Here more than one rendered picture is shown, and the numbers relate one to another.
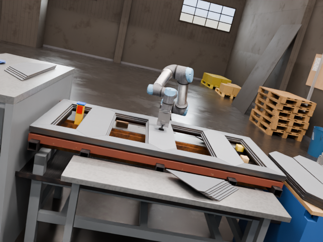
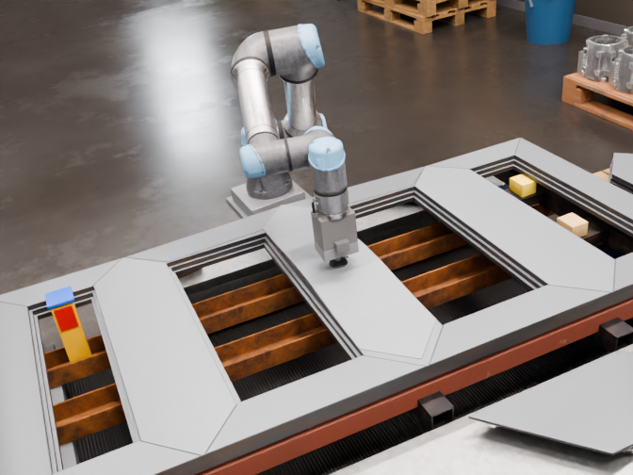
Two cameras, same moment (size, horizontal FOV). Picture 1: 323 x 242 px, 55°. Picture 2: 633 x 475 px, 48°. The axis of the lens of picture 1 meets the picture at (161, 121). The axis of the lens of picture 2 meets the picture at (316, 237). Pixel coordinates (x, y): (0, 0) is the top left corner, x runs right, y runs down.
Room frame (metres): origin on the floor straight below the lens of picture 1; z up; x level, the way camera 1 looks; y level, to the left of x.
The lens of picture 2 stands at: (0.79, 0.38, 1.77)
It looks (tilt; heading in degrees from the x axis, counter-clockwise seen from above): 31 degrees down; 345
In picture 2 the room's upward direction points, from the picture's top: 7 degrees counter-clockwise
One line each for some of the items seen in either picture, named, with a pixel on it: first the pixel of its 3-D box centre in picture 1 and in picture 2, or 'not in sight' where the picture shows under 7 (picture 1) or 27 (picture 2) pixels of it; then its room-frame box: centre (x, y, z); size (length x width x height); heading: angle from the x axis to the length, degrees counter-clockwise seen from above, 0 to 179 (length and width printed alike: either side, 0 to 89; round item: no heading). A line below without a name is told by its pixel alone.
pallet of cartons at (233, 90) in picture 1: (229, 90); not in sight; (11.07, -2.07, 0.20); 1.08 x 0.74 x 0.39; 8
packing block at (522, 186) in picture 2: (239, 148); (522, 185); (2.37, -0.65, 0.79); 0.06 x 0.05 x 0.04; 6
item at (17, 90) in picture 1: (8, 71); not in sight; (2.10, 1.10, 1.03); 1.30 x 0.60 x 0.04; 6
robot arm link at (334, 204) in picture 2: (166, 106); (330, 198); (2.14, -0.01, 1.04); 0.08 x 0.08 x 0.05
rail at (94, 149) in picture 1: (160, 159); (416, 377); (1.79, -0.05, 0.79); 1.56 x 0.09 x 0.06; 96
